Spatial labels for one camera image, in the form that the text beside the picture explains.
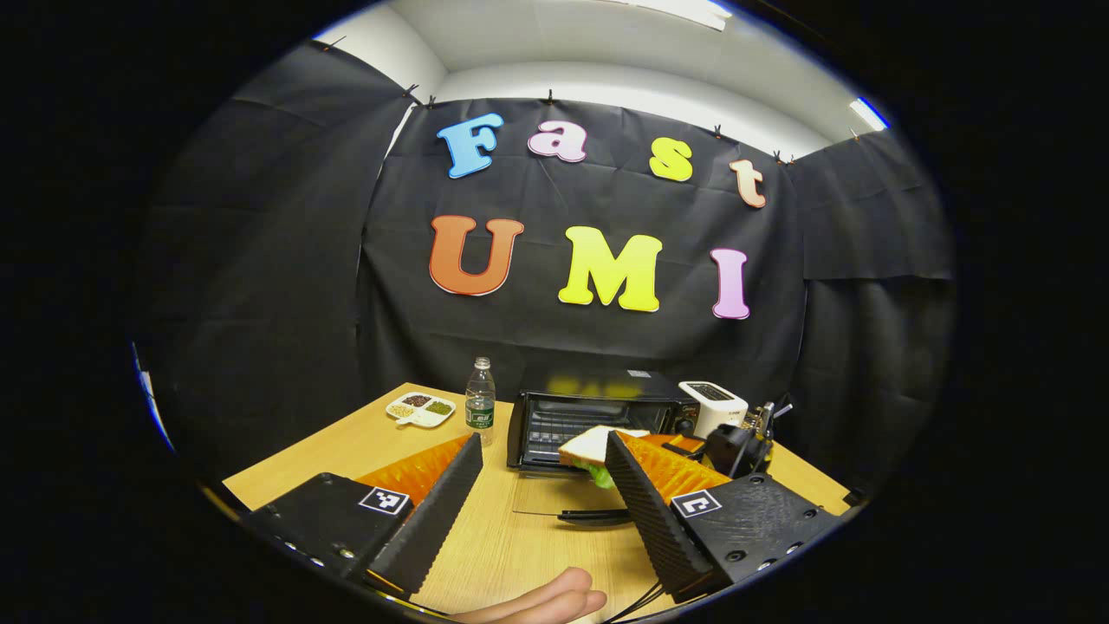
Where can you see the lettuce sandwich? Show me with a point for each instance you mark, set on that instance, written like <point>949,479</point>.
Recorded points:
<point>593,444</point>

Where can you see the black electric oven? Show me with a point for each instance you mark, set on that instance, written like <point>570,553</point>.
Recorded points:
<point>598,386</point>

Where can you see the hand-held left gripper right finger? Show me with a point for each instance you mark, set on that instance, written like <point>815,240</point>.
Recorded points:
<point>650,520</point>

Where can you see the white divided snack dish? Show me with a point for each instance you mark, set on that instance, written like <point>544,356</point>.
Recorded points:
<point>420,416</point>

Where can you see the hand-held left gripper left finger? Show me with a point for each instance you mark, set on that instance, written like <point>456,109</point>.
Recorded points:
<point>433,520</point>

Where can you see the white toaster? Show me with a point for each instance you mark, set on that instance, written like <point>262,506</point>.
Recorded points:
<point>715,412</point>

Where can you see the black backdrop cloth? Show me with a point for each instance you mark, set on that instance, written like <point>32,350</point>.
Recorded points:
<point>563,347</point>

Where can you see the small ceiling light panel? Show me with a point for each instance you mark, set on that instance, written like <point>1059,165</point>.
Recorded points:
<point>868,113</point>

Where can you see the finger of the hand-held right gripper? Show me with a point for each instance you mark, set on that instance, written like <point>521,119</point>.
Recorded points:
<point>684,445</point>

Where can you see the long ceiling light panel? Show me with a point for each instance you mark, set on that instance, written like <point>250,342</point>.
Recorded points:
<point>684,10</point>

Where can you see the clear plastic water bottle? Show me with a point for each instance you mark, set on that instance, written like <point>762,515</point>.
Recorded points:
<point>480,407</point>

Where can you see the row of black cloth clips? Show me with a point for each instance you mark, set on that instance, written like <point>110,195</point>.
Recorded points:
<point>549,95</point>

